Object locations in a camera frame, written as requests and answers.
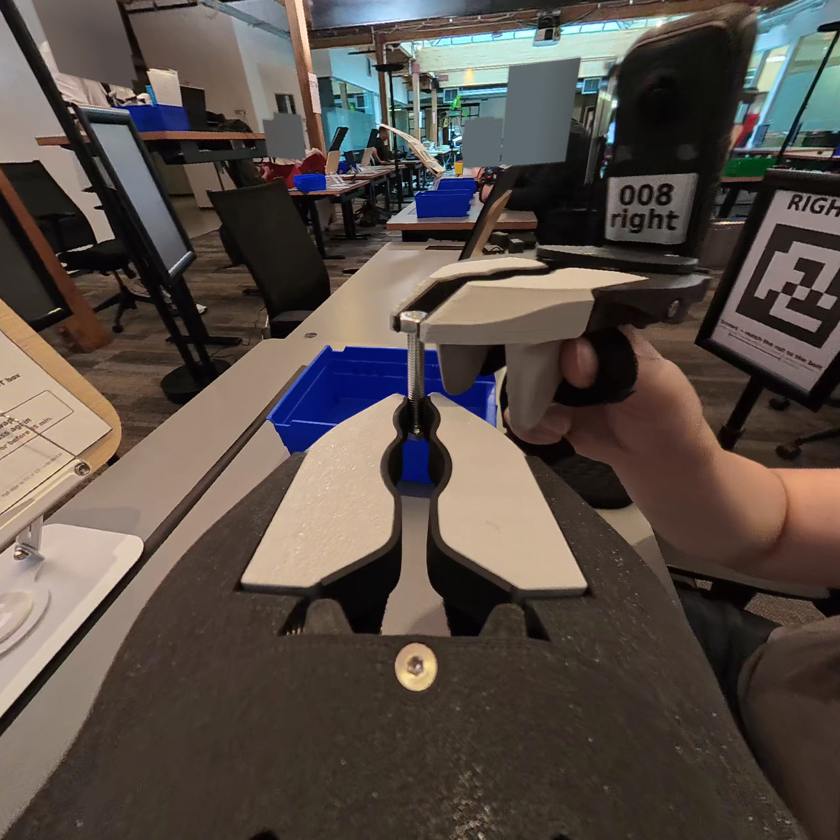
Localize wooden top desk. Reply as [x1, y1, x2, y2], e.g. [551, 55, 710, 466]
[387, 200, 539, 244]
[36, 130, 270, 165]
[289, 167, 427, 257]

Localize grey trash bin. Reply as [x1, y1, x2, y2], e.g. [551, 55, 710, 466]
[705, 220, 746, 270]

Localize black mesh office chair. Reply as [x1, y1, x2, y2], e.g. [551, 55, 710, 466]
[209, 180, 331, 339]

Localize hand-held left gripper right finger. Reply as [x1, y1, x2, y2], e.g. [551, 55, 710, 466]
[427, 391, 589, 603]

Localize person's dark trousers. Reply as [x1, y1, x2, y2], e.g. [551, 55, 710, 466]
[676, 587, 782, 719]

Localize blue plastic bin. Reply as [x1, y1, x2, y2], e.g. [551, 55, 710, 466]
[267, 346, 498, 484]

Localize brown wooden beam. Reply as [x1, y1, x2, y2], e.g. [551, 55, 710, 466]
[0, 167, 111, 353]

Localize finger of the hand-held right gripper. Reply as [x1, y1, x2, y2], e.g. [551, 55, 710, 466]
[420, 268, 651, 347]
[392, 256, 551, 329]

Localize green storage bin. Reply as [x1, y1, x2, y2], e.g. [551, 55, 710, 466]
[722, 150, 840, 178]

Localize person's right hand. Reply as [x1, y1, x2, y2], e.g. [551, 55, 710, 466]
[502, 328, 724, 491]

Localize black framed panel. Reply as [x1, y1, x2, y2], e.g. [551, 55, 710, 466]
[0, 187, 74, 332]

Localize long silver hex bolt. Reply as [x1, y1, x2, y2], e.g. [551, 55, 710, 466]
[399, 311, 429, 439]

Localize black floor lamp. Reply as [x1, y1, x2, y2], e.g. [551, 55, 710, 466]
[774, 20, 840, 165]

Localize framed marker sign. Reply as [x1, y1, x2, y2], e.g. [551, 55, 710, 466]
[696, 169, 840, 411]

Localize wooden support post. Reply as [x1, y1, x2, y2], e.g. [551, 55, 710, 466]
[284, 0, 328, 155]

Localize person's grey t-shirt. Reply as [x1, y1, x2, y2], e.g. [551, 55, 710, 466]
[738, 617, 840, 840]

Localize person's right forearm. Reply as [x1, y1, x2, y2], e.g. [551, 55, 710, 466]
[623, 420, 840, 585]

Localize black easel with screen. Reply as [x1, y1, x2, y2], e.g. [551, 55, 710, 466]
[0, 0, 244, 404]

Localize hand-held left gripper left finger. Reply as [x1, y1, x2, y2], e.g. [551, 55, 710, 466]
[240, 392, 406, 599]

